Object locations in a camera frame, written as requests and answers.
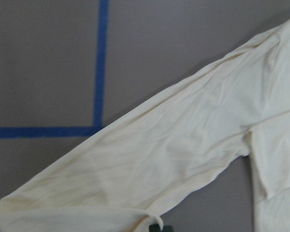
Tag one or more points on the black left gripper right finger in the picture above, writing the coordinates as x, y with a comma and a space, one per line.
168, 228

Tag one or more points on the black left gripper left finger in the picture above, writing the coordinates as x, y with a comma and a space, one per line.
154, 228

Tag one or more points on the cream long-sleeve printed shirt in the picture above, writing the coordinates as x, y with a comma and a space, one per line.
123, 178

